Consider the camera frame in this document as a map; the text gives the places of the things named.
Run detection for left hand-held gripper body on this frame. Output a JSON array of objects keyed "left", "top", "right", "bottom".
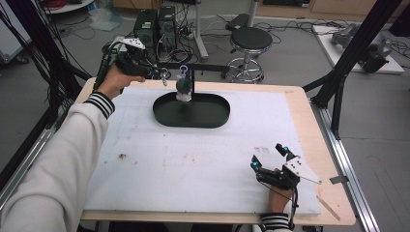
[{"left": 110, "top": 37, "right": 157, "bottom": 79}]

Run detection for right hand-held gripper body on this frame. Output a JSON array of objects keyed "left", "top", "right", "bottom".
[{"left": 255, "top": 156, "right": 323, "bottom": 191}]

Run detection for black and pink plush keychain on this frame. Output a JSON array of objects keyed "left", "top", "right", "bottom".
[{"left": 175, "top": 64, "right": 194, "bottom": 103}]

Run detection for black hanger stand with tray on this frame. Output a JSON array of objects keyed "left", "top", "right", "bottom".
[{"left": 152, "top": 62, "right": 231, "bottom": 130}]

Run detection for person's right hand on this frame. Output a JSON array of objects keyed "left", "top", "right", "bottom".
[{"left": 268, "top": 167, "right": 294, "bottom": 215}]

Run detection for person's left hand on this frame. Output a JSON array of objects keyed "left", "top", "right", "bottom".
[{"left": 96, "top": 62, "right": 147, "bottom": 101}]

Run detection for black computer tower green label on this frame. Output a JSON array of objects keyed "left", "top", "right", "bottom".
[{"left": 132, "top": 9, "right": 160, "bottom": 66}]

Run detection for clear plastic bag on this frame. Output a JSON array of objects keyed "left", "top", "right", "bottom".
[{"left": 88, "top": 7, "right": 125, "bottom": 33}]

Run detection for grey metal stand leg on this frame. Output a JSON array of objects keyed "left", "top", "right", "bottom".
[{"left": 192, "top": 0, "right": 210, "bottom": 63}]

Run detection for thin wooden stick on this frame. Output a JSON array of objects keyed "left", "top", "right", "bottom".
[{"left": 315, "top": 194, "right": 342, "bottom": 222}]

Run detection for white foam mat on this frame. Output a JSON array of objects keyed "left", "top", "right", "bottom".
[{"left": 81, "top": 84, "right": 323, "bottom": 217}]

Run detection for grey tape piece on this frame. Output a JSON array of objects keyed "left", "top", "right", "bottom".
[{"left": 329, "top": 175, "right": 350, "bottom": 186}]

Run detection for white round table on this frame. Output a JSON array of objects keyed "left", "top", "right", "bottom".
[{"left": 41, "top": 0, "right": 97, "bottom": 15}]

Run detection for black flat bag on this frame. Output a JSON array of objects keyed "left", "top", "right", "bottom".
[{"left": 224, "top": 13, "right": 250, "bottom": 32}]

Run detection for black round stool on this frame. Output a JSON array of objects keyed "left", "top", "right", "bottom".
[{"left": 226, "top": 26, "right": 274, "bottom": 84}]

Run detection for white floor board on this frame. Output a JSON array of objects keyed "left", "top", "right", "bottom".
[{"left": 311, "top": 24, "right": 406, "bottom": 75}]

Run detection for white cabinet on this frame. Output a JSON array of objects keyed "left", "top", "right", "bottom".
[{"left": 0, "top": 0, "right": 33, "bottom": 65}]

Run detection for grey robot part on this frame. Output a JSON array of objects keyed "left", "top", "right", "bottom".
[{"left": 331, "top": 22, "right": 361, "bottom": 49}]

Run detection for black and grey device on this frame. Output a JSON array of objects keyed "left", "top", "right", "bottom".
[{"left": 358, "top": 32, "right": 395, "bottom": 74}]

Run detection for right hand-held gripper black cable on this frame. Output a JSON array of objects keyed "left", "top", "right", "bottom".
[{"left": 287, "top": 187, "right": 300, "bottom": 232}]

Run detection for hand-held gripper black cable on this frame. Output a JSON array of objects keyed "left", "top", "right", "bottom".
[
  {"left": 92, "top": 42, "right": 121, "bottom": 92},
  {"left": 287, "top": 187, "right": 300, "bottom": 232}
]

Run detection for left hand-held gripper black cable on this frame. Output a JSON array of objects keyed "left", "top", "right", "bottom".
[{"left": 92, "top": 42, "right": 121, "bottom": 92}]

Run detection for aluminium rail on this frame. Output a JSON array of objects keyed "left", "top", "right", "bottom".
[
  {"left": 309, "top": 98, "right": 382, "bottom": 232},
  {"left": 0, "top": 105, "right": 71, "bottom": 211}
]

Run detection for black metal frame post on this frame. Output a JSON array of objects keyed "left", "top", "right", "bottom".
[
  {"left": 302, "top": 0, "right": 398, "bottom": 140},
  {"left": 4, "top": 0, "right": 92, "bottom": 129}
]

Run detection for bundle of floor cables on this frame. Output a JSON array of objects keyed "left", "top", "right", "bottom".
[{"left": 254, "top": 18, "right": 351, "bottom": 37}]

